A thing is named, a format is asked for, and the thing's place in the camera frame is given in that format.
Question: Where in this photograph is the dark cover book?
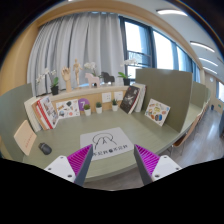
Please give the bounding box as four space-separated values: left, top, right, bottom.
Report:
120 86 140 114

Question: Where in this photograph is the purple round number sign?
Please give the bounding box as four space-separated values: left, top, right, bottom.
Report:
78 98 89 111

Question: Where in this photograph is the wooden artist mannequin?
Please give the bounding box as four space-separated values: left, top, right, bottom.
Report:
73 60 82 85

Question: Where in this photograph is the green felt divider panel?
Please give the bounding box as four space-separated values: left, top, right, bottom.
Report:
135 68 193 132

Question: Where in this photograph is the white printed mouse mat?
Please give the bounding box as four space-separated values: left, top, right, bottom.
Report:
80 127 134 161

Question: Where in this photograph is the white orchid black pot right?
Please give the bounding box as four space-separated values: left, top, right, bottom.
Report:
118 58 138 86

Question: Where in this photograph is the grey curtain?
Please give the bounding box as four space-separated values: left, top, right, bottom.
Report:
27 12 124 96

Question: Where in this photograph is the wooden hand model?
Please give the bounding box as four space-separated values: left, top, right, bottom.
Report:
61 67 72 92

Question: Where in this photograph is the light wooden board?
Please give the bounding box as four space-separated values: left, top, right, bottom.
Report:
14 120 37 156

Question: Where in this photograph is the right small potted plant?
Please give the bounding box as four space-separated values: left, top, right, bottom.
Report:
112 99 118 112

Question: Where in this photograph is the white wall socket plate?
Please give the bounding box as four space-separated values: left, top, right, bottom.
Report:
102 92 111 103

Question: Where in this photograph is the small potted plant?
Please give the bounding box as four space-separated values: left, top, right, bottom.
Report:
112 99 118 112
96 102 102 114
84 104 91 116

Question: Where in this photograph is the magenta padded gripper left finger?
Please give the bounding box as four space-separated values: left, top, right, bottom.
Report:
45 144 93 186

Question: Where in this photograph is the white orchid black pot left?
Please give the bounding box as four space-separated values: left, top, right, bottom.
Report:
36 68 59 95

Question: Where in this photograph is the illustrated white card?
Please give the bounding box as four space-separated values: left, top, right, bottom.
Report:
56 99 80 119

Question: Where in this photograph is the white orchid black pot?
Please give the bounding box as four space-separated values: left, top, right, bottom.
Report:
118 58 138 86
36 68 59 95

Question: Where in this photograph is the white wooden horse figure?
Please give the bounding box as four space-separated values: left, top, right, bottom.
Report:
85 73 100 87

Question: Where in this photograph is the red and white book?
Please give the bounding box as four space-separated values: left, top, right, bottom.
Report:
37 96 59 129

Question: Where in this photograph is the middle small potted plant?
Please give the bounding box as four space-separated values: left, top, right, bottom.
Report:
96 102 102 114

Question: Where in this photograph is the black computer mouse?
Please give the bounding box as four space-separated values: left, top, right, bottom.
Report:
38 143 52 155

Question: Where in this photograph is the left small potted plant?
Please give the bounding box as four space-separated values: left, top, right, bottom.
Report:
84 104 91 116

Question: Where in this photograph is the colourful illustrated picture book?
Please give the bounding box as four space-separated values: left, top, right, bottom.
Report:
145 99 170 126

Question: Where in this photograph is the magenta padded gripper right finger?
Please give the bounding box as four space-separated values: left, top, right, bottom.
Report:
134 144 181 185

